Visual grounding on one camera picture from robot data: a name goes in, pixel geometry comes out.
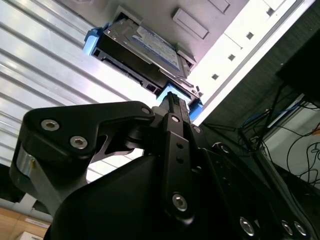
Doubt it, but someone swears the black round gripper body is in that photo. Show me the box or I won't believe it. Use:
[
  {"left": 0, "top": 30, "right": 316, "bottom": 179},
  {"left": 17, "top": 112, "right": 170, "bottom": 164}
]
[{"left": 44, "top": 153, "right": 238, "bottom": 240}]

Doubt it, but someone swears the hard disk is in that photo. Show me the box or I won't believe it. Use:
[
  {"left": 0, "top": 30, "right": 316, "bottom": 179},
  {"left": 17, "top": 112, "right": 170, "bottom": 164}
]
[{"left": 83, "top": 21, "right": 205, "bottom": 123}]

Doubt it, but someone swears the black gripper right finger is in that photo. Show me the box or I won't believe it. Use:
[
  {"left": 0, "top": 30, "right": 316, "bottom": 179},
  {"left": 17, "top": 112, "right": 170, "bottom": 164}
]
[{"left": 177, "top": 96, "right": 315, "bottom": 240}]

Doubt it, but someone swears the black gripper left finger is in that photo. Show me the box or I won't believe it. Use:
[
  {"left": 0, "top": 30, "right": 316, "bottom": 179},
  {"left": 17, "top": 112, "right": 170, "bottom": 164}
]
[{"left": 19, "top": 91, "right": 198, "bottom": 223}]

